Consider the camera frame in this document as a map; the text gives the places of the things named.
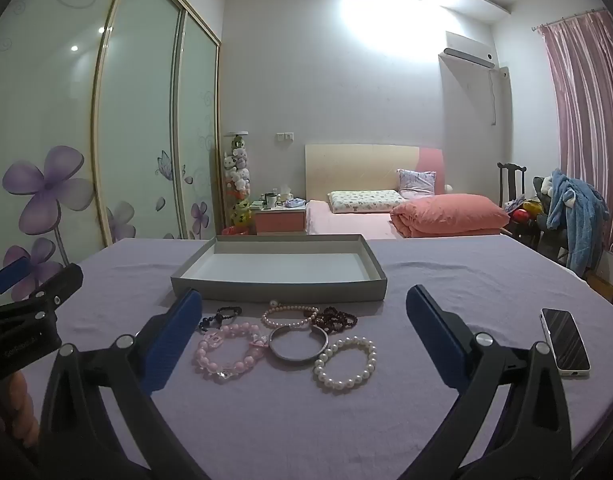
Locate blue fleece garment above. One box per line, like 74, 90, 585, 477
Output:
547, 169, 610, 272

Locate large pink bead bracelet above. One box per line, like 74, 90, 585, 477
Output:
194, 322, 268, 381

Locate white air conditioner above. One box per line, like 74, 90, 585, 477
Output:
439, 31, 497, 68

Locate small pink pearl bracelet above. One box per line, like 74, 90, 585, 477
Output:
261, 300, 320, 330

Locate curtain rod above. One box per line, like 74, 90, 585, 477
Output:
531, 8, 607, 31

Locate pink curtain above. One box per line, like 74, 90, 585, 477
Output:
534, 10, 613, 241

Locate white floral pillow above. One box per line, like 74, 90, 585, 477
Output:
328, 190, 410, 214

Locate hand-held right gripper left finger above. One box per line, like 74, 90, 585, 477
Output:
36, 287, 212, 480

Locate white pipe cover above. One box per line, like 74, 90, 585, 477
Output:
488, 65, 510, 127

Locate pink and beige nightstand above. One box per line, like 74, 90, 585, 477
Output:
254, 205, 307, 235

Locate dark wooden chair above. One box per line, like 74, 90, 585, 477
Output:
497, 162, 542, 243

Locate beige and pink headboard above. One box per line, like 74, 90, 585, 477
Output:
305, 144, 445, 202

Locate white pearl bracelet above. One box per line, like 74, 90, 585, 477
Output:
314, 336, 377, 392

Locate flower print sliding wardrobe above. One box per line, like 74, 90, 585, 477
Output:
0, 0, 222, 306

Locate colourful toys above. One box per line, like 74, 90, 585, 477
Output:
504, 199, 545, 223

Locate white smartphone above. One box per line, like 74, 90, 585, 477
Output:
539, 308, 591, 378

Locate person's left hand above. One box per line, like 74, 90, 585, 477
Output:
0, 372, 40, 466

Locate grey shallow cardboard tray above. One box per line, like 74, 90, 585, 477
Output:
170, 234, 388, 303

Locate dark red bead bracelet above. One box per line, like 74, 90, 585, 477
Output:
309, 306, 358, 336

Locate folded pink quilt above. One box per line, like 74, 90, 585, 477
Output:
391, 194, 510, 238

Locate column of plush toys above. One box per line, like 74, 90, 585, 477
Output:
224, 132, 252, 231

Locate bed with pink sheet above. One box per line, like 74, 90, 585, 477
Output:
305, 144, 512, 241

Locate black bead bracelet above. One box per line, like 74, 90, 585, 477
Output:
199, 306, 242, 333

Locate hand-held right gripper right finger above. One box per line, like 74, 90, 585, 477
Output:
401, 284, 575, 480

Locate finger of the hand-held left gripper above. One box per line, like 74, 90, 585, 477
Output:
0, 255, 31, 311
0, 262, 84, 333

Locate purple table cloth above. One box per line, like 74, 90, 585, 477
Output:
16, 234, 613, 480

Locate purple patterned pillow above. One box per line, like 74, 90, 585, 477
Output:
397, 169, 436, 198

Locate silver bangle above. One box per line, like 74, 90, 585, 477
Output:
266, 324, 331, 364

